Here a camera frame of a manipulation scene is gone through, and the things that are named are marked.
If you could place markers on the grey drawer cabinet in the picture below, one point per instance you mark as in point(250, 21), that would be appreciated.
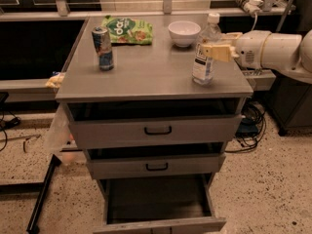
point(148, 82)

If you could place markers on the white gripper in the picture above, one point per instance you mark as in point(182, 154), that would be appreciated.
point(249, 49)

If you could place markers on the grey drawer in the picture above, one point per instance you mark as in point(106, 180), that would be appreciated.
point(157, 131)
point(178, 204)
point(155, 166)

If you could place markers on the black metal floor bar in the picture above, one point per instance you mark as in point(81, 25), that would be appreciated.
point(32, 227)

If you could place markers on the white power strip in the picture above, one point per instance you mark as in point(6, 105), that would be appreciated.
point(251, 7)

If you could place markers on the blue energy drink can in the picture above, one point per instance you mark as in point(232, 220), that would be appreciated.
point(103, 48)

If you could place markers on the green chip bag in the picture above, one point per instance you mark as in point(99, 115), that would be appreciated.
point(129, 31)

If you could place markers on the top grey drawer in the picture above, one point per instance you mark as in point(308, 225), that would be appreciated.
point(157, 131)

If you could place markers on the clear plastic bottle white cap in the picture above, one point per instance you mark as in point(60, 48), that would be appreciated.
point(202, 71)

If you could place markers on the middle grey drawer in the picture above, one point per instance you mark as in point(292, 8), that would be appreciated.
point(155, 166)

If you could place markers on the bottom grey drawer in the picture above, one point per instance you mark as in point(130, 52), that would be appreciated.
point(178, 204)

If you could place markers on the white ceramic bowl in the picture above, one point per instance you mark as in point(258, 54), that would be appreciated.
point(183, 32)

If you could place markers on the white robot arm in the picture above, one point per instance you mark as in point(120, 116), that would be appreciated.
point(289, 54)

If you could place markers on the clear plastic bag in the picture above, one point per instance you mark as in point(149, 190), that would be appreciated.
point(59, 140)

